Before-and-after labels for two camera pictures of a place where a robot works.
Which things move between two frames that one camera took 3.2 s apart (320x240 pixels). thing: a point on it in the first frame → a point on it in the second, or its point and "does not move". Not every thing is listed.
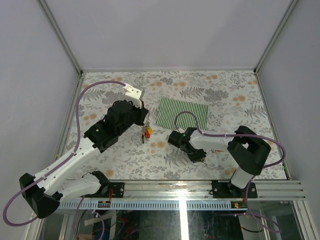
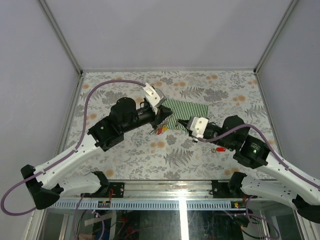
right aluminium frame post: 280,26 does not move
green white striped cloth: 182,114 does not move
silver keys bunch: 144,128 → 155,130
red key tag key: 215,151 does not move
